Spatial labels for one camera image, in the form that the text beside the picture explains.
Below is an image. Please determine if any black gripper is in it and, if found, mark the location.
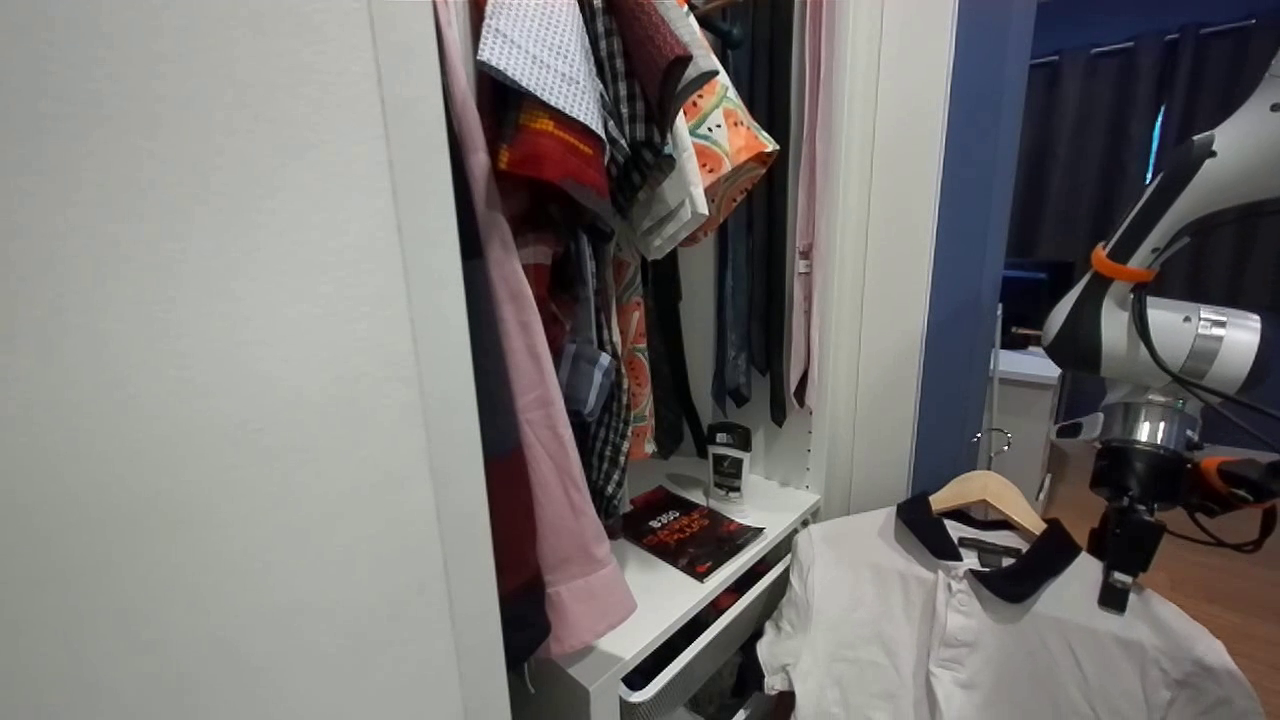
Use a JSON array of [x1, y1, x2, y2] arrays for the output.
[[1084, 456, 1178, 616]]

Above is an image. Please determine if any wooden clothes hanger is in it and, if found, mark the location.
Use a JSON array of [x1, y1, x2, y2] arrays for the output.
[[924, 469, 1051, 541]]

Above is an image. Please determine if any white shirt with black collar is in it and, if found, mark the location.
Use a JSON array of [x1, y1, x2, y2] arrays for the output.
[[752, 492, 1266, 720]]

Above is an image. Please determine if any light pink long shirt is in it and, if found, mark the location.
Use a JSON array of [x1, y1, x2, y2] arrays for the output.
[[784, 0, 839, 411]]

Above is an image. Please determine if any pink hanging shirt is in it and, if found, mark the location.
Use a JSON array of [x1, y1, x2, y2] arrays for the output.
[[434, 0, 642, 662]]

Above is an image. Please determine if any orange floral shirt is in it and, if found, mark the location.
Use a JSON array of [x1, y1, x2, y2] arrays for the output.
[[673, 66, 784, 254]]

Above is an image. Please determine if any black white checked shirt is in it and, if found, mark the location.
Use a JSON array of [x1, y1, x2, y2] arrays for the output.
[[572, 0, 683, 534]]

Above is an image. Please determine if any red orange patterned shirt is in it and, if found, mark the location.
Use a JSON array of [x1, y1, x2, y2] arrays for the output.
[[494, 95, 618, 217]]

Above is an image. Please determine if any maroon hanging shirt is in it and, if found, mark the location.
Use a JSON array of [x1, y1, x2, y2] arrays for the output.
[[604, 0, 698, 113]]

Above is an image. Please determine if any white dotted shirt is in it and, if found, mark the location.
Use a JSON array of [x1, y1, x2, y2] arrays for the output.
[[471, 0, 613, 137]]

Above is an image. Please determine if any white closet door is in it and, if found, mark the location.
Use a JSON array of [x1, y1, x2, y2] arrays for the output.
[[0, 0, 517, 720]]

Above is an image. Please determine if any white bedside cabinet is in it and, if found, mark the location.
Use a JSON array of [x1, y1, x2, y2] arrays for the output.
[[976, 342, 1073, 518]]

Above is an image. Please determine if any black white deodorant stick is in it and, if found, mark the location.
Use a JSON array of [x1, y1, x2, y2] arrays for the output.
[[700, 421, 756, 502]]

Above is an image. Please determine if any dark red book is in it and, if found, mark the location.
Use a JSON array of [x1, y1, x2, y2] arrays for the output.
[[618, 479, 770, 583]]

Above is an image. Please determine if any white drawer unit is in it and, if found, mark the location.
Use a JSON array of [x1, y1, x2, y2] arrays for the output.
[[511, 454, 825, 720]]

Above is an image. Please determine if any black hanging garment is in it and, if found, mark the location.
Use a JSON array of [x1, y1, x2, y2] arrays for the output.
[[645, 196, 798, 466]]

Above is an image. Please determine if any orange cable clip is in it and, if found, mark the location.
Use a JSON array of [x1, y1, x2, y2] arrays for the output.
[[1090, 239, 1157, 287], [1191, 454, 1253, 492]]

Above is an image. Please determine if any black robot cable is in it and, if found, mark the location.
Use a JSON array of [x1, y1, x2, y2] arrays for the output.
[[1097, 134, 1280, 556]]

